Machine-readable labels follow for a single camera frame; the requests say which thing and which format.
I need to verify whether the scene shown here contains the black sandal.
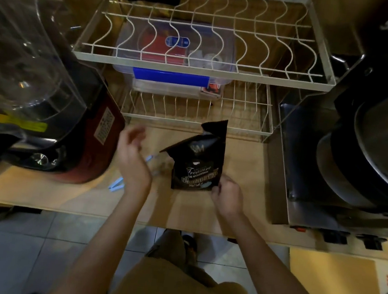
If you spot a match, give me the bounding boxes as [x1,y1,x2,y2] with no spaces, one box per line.
[180,234,200,258]

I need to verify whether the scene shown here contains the red black appliance base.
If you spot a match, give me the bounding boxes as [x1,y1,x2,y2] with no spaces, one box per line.
[0,60,132,193]

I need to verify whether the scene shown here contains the person's left forearm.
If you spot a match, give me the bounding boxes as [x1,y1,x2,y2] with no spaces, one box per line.
[47,177,151,294]

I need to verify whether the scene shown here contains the stacked metal pans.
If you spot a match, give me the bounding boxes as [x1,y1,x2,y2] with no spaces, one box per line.
[310,67,388,214]

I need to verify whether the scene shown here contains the clear container with blue lid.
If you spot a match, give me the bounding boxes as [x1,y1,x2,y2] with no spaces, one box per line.
[109,12,238,103]

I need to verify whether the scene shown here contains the person's left hand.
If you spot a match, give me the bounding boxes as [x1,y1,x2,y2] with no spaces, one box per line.
[112,123,158,201]

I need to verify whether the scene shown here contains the white wire dish rack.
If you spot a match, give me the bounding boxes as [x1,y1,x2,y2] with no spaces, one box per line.
[64,0,347,151]

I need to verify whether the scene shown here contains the tan shorts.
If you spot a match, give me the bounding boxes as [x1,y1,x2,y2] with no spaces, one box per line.
[103,223,272,294]

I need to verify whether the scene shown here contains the black coffee pouch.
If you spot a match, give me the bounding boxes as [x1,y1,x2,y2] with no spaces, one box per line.
[156,113,231,195]

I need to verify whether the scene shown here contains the black stove knob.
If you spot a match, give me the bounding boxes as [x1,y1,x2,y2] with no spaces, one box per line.
[319,229,351,246]
[355,234,388,252]

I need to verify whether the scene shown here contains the person's right hand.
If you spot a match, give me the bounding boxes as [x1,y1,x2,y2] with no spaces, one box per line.
[207,173,248,221]

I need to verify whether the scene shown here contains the small red white box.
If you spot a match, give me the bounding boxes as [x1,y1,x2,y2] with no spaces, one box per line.
[200,81,225,99]

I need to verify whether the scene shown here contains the person's right forearm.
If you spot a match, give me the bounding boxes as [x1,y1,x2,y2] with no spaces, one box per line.
[212,208,351,294]

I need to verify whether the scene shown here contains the stainless steel gas stove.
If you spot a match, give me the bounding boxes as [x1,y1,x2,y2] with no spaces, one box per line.
[263,44,388,252]

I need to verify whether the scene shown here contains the clear blender jar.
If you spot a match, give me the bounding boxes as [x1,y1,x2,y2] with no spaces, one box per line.
[0,0,100,124]

